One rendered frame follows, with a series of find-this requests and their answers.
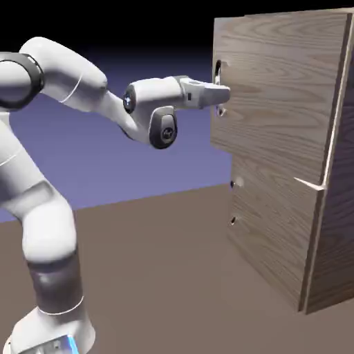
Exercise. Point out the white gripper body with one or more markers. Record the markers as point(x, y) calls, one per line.
point(215, 95)

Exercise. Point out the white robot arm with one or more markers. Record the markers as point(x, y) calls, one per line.
point(49, 235)

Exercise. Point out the large wood cabinet door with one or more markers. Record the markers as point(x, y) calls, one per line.
point(276, 83)

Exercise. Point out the small wood cabinet door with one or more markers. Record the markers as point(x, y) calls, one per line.
point(273, 229)

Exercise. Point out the light wood cabinet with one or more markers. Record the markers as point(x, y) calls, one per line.
point(340, 221)

